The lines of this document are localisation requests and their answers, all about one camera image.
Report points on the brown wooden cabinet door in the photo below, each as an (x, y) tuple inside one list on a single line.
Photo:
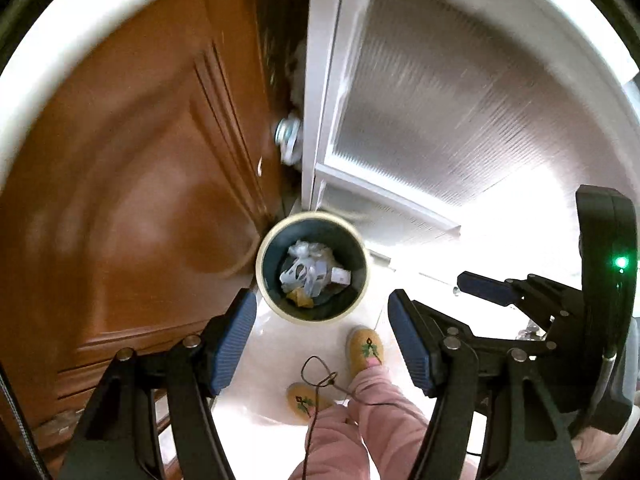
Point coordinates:
[(125, 185)]

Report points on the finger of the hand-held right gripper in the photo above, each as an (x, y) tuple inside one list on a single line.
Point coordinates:
[(500, 346), (482, 287)]

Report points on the yellow embroidered slipper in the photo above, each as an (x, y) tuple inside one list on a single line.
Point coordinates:
[(365, 347), (302, 402)]

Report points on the round beige trash bin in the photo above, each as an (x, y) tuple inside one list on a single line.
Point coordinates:
[(272, 260)]

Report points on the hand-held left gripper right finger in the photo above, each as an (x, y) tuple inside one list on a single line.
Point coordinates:
[(407, 335)]

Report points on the person's right leg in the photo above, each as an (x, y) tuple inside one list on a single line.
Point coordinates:
[(390, 410)]

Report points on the person's right forearm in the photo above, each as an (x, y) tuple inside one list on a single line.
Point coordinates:
[(610, 455)]

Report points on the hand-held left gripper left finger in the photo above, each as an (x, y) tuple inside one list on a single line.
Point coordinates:
[(232, 345)]

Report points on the metal pipe fitting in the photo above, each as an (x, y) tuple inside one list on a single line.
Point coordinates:
[(287, 137)]

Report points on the white frosted glass cabinet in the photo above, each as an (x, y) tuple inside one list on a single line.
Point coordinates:
[(440, 100)]

